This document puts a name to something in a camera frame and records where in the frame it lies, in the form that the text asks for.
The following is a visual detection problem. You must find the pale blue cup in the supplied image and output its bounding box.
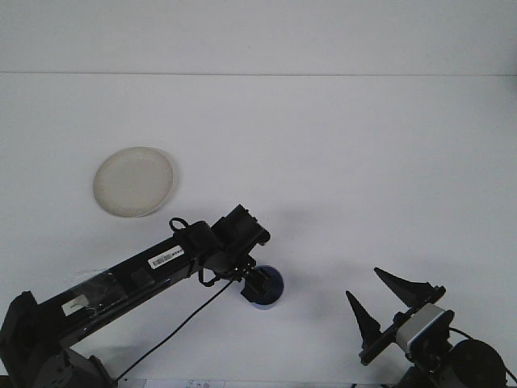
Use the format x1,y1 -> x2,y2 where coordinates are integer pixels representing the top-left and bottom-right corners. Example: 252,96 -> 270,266
242,264 -> 285,311

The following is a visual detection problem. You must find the pale round plate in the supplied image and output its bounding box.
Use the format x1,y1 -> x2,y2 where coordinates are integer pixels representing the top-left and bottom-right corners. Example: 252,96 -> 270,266
92,145 -> 178,220

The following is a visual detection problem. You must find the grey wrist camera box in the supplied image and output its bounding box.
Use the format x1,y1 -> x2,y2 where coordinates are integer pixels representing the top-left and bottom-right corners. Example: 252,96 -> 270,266
395,303 -> 454,348

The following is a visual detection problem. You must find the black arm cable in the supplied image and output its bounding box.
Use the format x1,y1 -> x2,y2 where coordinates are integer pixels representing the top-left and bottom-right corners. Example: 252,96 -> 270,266
115,278 -> 237,383
449,326 -> 508,377

